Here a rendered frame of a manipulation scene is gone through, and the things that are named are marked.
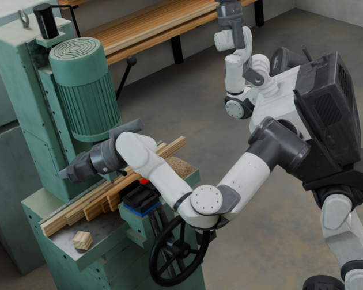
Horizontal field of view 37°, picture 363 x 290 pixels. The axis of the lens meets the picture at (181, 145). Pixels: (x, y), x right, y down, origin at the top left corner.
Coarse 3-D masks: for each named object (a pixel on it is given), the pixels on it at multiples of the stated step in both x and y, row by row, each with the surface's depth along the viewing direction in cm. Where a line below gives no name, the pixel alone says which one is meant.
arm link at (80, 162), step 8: (96, 144) 148; (88, 152) 153; (96, 152) 146; (80, 160) 149; (88, 160) 148; (96, 160) 145; (104, 160) 145; (72, 168) 147; (80, 168) 147; (88, 168) 147; (96, 168) 146; (104, 168) 146; (72, 176) 147; (80, 176) 148; (88, 176) 148
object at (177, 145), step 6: (180, 138) 221; (174, 144) 218; (180, 144) 221; (186, 144) 224; (162, 150) 216; (168, 150) 217; (174, 150) 219; (162, 156) 215; (168, 156) 218; (108, 186) 202; (90, 198) 198; (84, 204) 195; (78, 210) 193; (66, 216) 191; (72, 216) 192; (78, 216) 194; (72, 222) 193
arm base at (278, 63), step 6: (282, 48) 177; (276, 54) 180; (282, 54) 176; (288, 54) 176; (270, 60) 183; (276, 60) 179; (282, 60) 175; (288, 60) 176; (270, 66) 182; (276, 66) 178; (282, 66) 174; (270, 72) 180; (276, 72) 176
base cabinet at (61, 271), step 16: (32, 224) 230; (192, 240) 222; (48, 256) 236; (144, 256) 203; (160, 256) 210; (192, 256) 226; (64, 272) 231; (80, 272) 213; (96, 272) 199; (128, 272) 200; (144, 272) 207; (176, 272) 221; (64, 288) 245; (80, 288) 225; (96, 288) 208; (112, 288) 196; (128, 288) 203; (144, 288) 210; (160, 288) 217; (176, 288) 225; (192, 288) 234
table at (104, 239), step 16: (192, 176) 208; (80, 224) 193; (96, 224) 191; (112, 224) 190; (48, 240) 190; (64, 240) 187; (96, 240) 185; (112, 240) 188; (144, 240) 186; (64, 256) 184; (80, 256) 180; (96, 256) 185
